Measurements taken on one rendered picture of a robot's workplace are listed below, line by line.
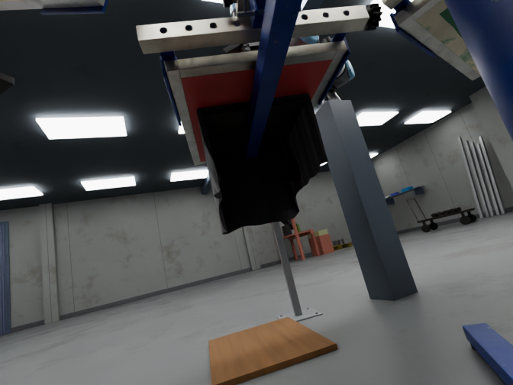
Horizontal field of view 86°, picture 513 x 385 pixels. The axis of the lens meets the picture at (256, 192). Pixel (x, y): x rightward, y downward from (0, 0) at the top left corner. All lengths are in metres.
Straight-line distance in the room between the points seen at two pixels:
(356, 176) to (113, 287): 8.25
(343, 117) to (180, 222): 8.01
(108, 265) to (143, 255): 0.96
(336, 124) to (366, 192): 0.45
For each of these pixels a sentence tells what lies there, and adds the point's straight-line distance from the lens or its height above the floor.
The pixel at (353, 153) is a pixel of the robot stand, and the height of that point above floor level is 0.83.
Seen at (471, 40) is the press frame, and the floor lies 0.46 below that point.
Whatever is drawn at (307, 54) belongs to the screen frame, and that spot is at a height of 0.95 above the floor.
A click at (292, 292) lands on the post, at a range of 1.70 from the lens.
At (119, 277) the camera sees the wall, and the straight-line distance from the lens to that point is 9.19.
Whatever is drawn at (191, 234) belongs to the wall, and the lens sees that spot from 9.32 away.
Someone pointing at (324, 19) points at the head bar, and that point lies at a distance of 0.98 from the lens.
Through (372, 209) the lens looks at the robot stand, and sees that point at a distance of 1.69.
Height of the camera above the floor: 0.37
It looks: 13 degrees up
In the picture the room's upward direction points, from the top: 14 degrees counter-clockwise
